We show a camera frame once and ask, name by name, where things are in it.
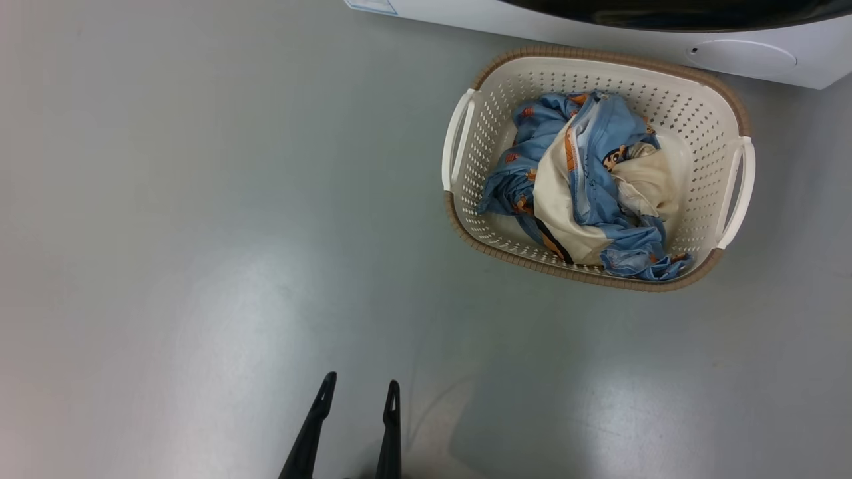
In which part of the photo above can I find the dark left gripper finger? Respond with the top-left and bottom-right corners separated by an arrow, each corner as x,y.
375,380 -> 403,479
278,371 -> 337,479

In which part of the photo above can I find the blue cartoon print garment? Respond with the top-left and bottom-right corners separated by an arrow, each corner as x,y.
477,91 -> 693,281

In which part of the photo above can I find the black glass washing machine door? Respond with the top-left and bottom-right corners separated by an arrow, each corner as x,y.
496,0 -> 852,33

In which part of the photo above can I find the cream perforated laundry basket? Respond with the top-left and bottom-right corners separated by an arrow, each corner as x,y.
441,45 -> 757,293

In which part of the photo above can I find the white washing machine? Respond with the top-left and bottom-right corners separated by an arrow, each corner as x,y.
344,0 -> 852,90

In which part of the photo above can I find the blue energy label sticker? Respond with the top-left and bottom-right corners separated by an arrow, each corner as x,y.
344,0 -> 399,16

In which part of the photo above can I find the round white filter cover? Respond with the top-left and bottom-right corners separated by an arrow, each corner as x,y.
686,40 -> 797,77

